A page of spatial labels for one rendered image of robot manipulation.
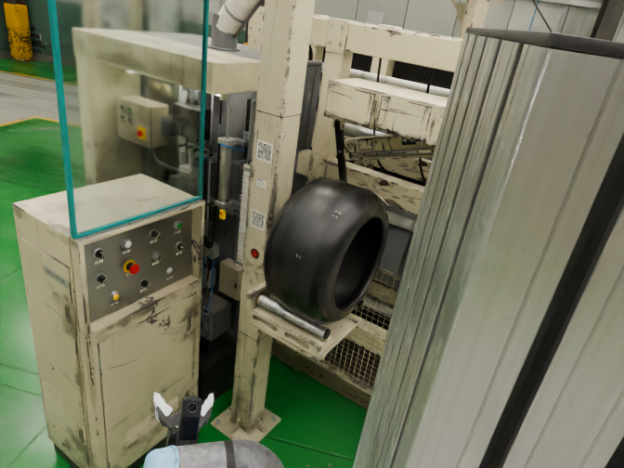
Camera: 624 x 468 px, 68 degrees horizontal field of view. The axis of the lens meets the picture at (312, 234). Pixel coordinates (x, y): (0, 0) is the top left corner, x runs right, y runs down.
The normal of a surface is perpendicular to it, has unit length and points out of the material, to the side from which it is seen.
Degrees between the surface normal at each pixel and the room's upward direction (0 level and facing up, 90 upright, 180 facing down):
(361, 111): 90
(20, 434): 0
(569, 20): 90
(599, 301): 90
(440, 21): 90
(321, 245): 60
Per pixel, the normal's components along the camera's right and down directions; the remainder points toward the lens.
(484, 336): -0.20, 0.40
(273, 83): -0.55, 0.29
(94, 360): 0.82, 0.34
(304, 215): -0.29, -0.44
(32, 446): 0.14, -0.89
